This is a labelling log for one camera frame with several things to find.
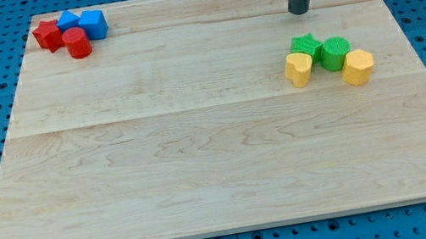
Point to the light wooden board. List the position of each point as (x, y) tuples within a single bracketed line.
[(181, 124)]

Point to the yellow heart block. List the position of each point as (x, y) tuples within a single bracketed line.
[(298, 67)]

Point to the green star block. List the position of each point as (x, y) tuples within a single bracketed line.
[(307, 44)]

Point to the green cylinder block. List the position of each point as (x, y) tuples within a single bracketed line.
[(334, 53)]

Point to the blue cube block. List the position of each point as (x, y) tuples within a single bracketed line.
[(94, 24)]

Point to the yellow hexagon block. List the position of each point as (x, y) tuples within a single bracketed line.
[(358, 67)]

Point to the red cylinder block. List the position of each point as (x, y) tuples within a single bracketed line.
[(77, 43)]

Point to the blue pentagon block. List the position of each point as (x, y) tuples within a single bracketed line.
[(67, 20)]

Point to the red star block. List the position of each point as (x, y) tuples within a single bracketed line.
[(48, 35)]

